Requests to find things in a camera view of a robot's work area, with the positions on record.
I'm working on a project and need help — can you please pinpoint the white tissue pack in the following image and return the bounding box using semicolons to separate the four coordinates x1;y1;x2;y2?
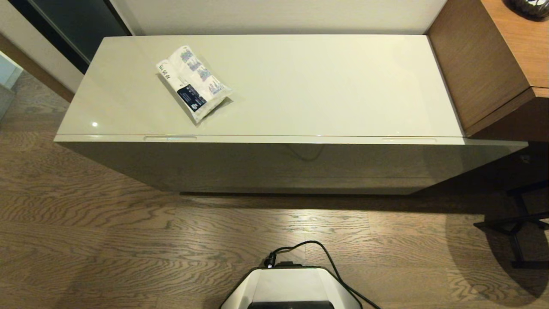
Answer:
156;45;234;125

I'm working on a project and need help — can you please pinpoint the beige glossy cabinet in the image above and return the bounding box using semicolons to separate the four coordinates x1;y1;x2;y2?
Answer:
54;34;529;196

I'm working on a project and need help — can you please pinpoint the brown wooden cabinet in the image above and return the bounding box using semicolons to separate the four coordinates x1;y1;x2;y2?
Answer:
427;0;549;143

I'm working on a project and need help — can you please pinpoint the dark glass door panel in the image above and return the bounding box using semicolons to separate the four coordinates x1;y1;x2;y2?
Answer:
9;0;132;74

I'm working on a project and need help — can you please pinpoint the pale blue white furniture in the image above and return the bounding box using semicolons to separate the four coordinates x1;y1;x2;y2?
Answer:
0;51;23;120

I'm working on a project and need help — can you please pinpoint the dark decorative bowl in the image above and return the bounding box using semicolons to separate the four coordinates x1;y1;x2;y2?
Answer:
505;0;549;20

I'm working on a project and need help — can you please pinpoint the black base cable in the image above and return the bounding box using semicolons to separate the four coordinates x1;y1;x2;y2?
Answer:
262;240;380;309

